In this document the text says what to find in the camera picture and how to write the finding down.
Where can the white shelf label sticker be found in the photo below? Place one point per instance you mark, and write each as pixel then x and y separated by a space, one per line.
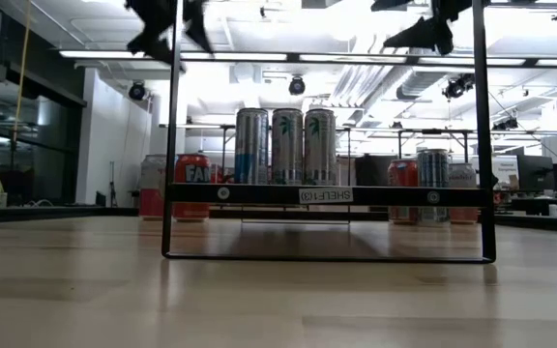
pixel 326 195

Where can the white printed sign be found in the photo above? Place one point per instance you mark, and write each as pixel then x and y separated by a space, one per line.
pixel 506 169

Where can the orange Fanta soda can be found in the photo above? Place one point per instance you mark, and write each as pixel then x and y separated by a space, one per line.
pixel 196 164

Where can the light blue slim can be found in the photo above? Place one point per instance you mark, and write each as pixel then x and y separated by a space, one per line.
pixel 252 145

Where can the white cup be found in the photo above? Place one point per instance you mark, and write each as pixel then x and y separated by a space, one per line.
pixel 553 210

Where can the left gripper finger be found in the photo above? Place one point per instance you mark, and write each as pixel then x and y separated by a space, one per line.
pixel 153 24
pixel 195 19

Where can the white can red base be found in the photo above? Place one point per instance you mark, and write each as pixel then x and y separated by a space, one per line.
pixel 152 174

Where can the black tripod stand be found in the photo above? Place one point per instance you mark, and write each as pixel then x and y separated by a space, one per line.
pixel 112 193

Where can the black metal shelf frame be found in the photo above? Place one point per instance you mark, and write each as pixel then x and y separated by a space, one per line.
pixel 259 194

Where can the white Celsius can palm print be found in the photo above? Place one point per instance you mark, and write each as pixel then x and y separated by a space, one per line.
pixel 287 150
pixel 319 150

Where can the black partition panel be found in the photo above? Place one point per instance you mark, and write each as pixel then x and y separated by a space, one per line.
pixel 370 169

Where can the white can orange base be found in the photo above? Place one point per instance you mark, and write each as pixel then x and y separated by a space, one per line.
pixel 462 175

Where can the blue silver energy drink can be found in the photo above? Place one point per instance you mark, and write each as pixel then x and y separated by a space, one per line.
pixel 433 166

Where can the white pink cloth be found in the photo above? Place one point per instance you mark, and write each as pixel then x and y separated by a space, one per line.
pixel 343 169

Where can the long ceiling light strip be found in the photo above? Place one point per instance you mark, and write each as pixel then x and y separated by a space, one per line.
pixel 249 56

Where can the black table edge rail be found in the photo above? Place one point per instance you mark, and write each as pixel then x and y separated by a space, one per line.
pixel 66 211

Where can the black ceiling spotlight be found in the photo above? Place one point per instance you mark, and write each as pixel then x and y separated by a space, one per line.
pixel 137 91
pixel 503 124
pixel 455 88
pixel 297 86

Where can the orange soda can blue logo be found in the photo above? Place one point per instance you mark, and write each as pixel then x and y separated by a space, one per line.
pixel 402 171

